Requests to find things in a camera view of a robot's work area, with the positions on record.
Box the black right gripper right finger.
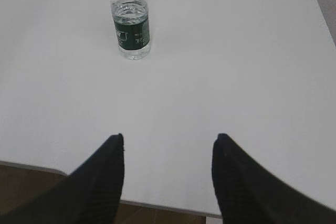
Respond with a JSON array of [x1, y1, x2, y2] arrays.
[[212, 133, 335, 223]]

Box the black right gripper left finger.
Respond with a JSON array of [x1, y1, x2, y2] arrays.
[[1, 134, 124, 223]]

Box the clear water bottle green label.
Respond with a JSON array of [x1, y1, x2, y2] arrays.
[[110, 0, 151, 60]]

